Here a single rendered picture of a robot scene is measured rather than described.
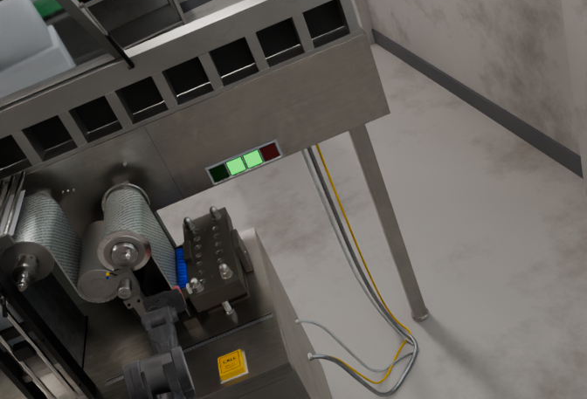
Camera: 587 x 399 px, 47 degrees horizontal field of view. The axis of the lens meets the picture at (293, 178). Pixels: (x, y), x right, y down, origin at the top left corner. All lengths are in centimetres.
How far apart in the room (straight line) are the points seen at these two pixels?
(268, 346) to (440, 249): 160
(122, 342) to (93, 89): 80
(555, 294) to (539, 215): 52
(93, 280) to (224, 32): 82
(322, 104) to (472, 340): 129
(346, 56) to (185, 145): 58
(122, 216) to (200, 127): 38
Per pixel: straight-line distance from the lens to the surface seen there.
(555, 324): 298
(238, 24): 203
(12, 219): 201
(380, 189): 259
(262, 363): 193
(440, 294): 317
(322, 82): 214
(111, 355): 224
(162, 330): 169
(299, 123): 218
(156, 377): 117
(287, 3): 203
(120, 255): 195
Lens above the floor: 227
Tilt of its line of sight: 32 degrees down
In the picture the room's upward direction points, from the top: 23 degrees counter-clockwise
